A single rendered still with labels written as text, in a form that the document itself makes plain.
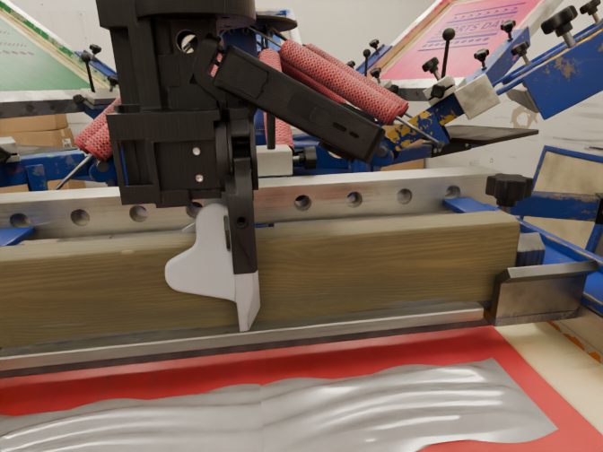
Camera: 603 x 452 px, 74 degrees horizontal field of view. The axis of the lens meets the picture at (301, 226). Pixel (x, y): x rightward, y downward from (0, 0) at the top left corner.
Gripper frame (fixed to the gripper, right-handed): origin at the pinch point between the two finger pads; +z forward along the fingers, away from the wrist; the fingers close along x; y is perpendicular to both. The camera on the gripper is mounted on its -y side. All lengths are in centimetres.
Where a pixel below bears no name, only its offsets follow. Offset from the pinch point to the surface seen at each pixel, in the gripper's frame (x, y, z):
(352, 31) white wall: -413, -114, -66
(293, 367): 2.0, -2.7, 5.4
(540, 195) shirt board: -47, -61, 8
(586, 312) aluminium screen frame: 3.4, -25.5, 2.2
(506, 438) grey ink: 10.7, -14.5, 5.3
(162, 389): 2.8, 6.9, 5.4
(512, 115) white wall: -262, -200, 10
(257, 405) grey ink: 6.4, 0.1, 4.6
